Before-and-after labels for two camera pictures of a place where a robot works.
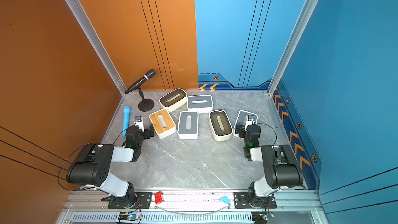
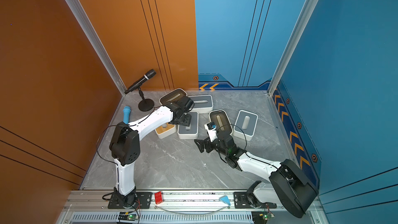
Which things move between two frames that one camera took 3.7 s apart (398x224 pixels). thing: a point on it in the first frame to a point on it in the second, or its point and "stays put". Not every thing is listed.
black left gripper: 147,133 to 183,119
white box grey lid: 188,125 stays put
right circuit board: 261,217 stays put
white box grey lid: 200,104 stays put
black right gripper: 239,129 to 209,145
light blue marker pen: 126,120 stays put
